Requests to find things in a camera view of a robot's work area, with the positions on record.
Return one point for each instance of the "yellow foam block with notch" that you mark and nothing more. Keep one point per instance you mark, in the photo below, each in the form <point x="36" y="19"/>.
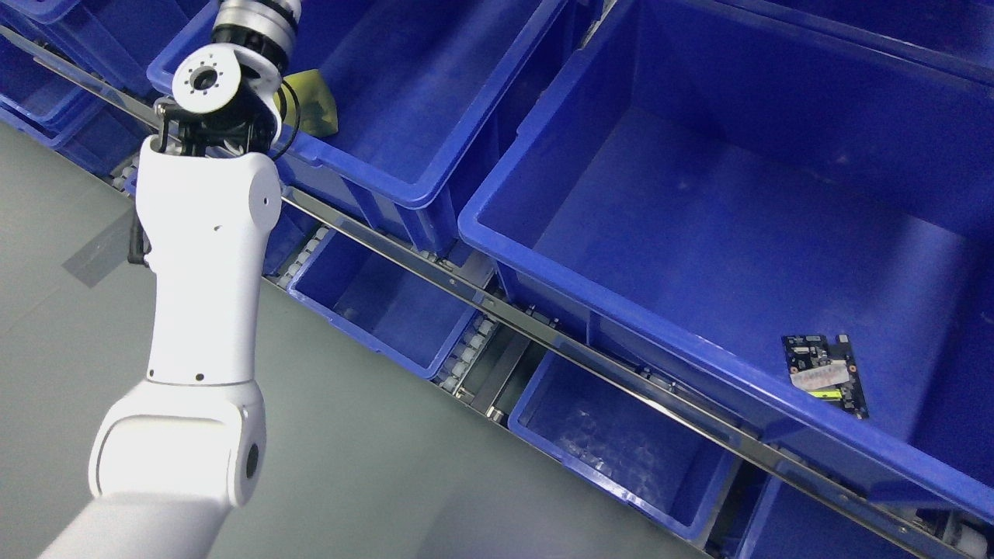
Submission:
<point x="310" y="102"/>

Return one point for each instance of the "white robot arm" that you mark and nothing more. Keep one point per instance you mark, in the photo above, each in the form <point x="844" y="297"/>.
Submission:
<point x="222" y="105"/>

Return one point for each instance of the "black circuit board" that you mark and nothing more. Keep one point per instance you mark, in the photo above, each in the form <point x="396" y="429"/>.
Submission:
<point x="826" y="370"/>

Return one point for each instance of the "large blue plastic bin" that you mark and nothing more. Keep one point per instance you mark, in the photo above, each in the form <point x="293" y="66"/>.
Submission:
<point x="705" y="177"/>

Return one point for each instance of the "metal roller shelf rack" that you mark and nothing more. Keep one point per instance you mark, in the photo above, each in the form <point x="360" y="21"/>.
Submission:
<point x="497" y="326"/>

